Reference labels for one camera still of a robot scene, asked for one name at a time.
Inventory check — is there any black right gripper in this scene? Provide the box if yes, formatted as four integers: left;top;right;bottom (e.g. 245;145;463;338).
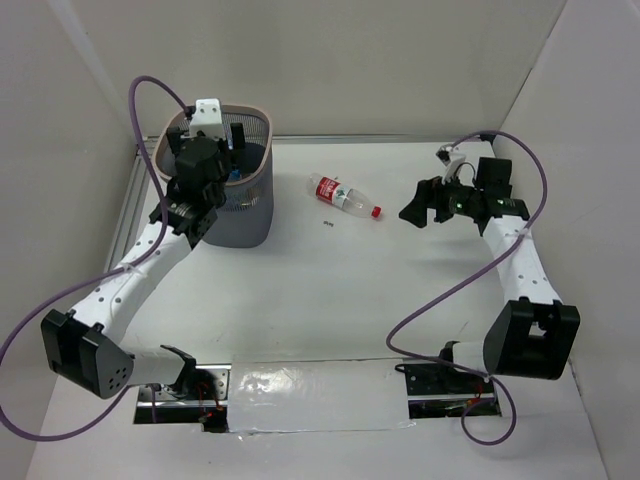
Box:
398;167;482;228

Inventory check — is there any crushed bottle blue label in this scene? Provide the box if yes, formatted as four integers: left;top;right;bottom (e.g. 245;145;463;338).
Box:
228;140;242;182

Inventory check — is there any clear bottle red label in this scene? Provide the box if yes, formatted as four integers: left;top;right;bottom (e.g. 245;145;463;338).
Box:
306;173;382;220

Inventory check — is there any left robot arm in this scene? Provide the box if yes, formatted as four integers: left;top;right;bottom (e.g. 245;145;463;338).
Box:
41;123;246;399

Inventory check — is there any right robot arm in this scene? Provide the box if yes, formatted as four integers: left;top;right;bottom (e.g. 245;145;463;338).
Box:
399;153;580;392

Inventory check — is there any grey mesh waste bin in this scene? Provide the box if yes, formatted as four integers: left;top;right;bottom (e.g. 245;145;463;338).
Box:
152;102;274;248

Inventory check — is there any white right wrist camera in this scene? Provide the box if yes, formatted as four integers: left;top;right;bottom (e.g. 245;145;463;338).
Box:
436;145;466;185

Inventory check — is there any aluminium frame rail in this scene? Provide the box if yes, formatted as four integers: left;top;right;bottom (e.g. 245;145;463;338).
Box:
77;139;161;364

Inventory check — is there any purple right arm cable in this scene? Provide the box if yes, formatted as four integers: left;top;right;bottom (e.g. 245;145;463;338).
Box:
387;130;550;445

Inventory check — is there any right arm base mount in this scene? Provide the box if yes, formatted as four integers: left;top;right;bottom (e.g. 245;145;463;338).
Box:
394;362;501;420

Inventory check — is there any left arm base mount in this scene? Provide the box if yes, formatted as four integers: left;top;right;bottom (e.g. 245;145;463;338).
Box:
133;364;232;433

